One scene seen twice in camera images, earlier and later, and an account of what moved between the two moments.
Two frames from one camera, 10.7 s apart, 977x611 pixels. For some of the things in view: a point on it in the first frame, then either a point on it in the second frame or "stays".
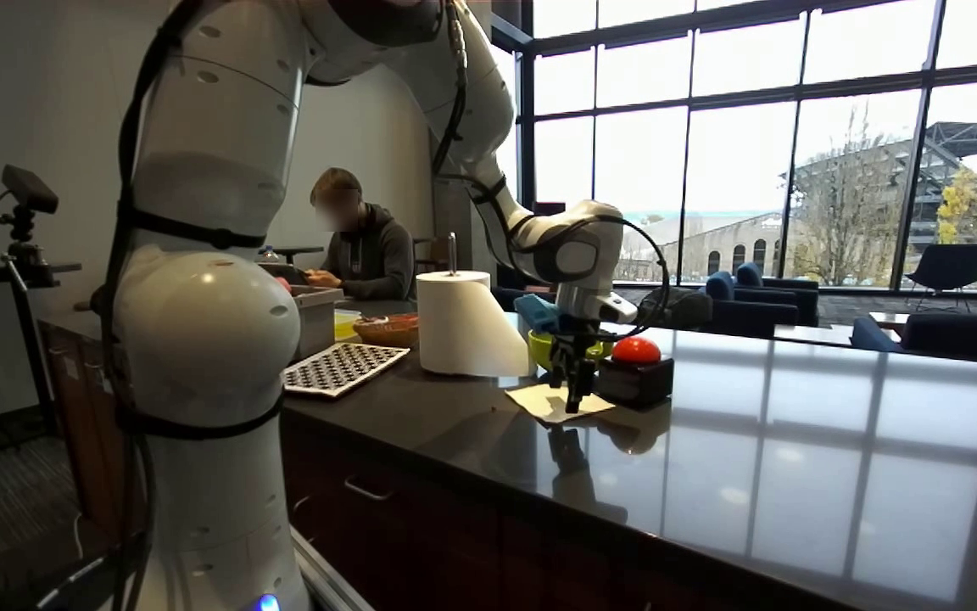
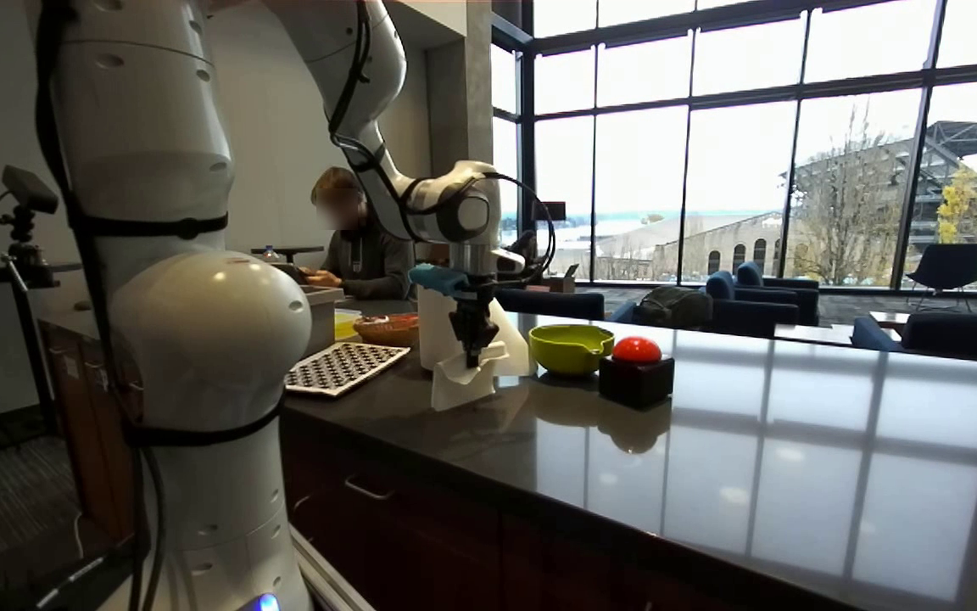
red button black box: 637,376 stays
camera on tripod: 30,199 stays
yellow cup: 344,323 stays
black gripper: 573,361 to 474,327
